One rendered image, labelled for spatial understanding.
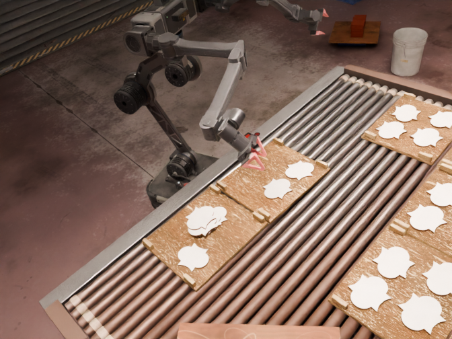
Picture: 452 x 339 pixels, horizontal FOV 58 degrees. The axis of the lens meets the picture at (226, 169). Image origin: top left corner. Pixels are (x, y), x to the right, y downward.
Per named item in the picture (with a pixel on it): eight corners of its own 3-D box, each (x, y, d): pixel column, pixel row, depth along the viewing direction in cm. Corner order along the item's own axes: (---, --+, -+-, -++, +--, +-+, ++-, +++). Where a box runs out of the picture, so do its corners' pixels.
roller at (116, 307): (86, 331, 153) (81, 325, 150) (365, 86, 241) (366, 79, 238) (93, 340, 150) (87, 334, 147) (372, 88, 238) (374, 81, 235)
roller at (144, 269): (79, 323, 156) (74, 317, 153) (358, 83, 244) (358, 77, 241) (86, 331, 153) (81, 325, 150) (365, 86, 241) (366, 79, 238)
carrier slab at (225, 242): (142, 244, 174) (141, 242, 172) (211, 188, 192) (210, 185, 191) (196, 292, 153) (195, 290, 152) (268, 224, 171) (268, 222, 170)
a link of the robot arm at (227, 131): (212, 135, 145) (220, 129, 140) (220, 121, 149) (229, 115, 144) (227, 146, 147) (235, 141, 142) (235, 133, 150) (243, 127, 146)
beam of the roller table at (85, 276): (44, 309, 165) (38, 301, 161) (336, 73, 259) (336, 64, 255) (54, 321, 160) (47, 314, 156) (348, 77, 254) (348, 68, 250)
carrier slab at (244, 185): (215, 187, 192) (214, 184, 191) (274, 142, 210) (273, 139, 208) (270, 224, 171) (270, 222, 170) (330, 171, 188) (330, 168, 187)
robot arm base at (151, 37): (157, 48, 202) (151, 25, 193) (171, 50, 198) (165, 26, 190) (147, 57, 196) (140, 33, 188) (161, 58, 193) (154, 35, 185)
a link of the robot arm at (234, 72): (235, 69, 175) (230, 48, 167) (248, 69, 173) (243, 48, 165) (203, 144, 152) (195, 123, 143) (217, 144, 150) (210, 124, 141)
